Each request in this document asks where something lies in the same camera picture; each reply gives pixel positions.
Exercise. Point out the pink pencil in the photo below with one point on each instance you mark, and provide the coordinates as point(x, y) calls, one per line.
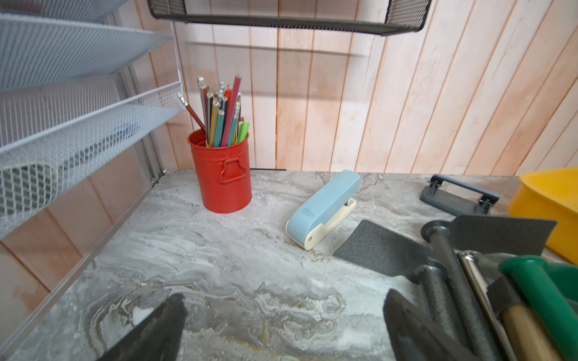
point(227, 137)

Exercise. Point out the green hoe red grip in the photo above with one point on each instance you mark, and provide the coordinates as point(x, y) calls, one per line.
point(551, 291)

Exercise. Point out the black wire mesh basket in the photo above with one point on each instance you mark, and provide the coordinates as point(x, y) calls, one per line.
point(401, 17)

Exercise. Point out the speckled hoe outer red grip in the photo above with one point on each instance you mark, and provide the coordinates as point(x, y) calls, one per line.
point(389, 253)

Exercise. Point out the speckled hoe red grip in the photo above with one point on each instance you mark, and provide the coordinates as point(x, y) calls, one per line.
point(485, 235)
point(389, 253)

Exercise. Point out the light blue stapler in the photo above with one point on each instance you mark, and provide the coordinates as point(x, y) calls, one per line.
point(324, 211)

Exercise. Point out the speckled hoe inner red grip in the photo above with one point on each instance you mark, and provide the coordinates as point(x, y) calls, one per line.
point(485, 235)

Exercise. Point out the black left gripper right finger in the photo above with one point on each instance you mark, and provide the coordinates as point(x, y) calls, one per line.
point(414, 336)

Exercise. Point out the green highlighter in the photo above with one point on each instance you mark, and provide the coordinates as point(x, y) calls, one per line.
point(243, 131)

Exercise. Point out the yellow plastic storage box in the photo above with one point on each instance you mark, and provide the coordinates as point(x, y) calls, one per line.
point(551, 195)

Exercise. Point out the red metal pencil cup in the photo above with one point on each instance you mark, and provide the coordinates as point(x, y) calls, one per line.
point(224, 174)

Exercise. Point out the wooden handle hoe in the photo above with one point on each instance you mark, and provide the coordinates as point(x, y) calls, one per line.
point(527, 337)

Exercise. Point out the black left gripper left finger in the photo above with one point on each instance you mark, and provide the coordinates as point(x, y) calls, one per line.
point(158, 337)

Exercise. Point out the white wire mesh shelf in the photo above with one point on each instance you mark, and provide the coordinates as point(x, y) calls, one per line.
point(62, 114)

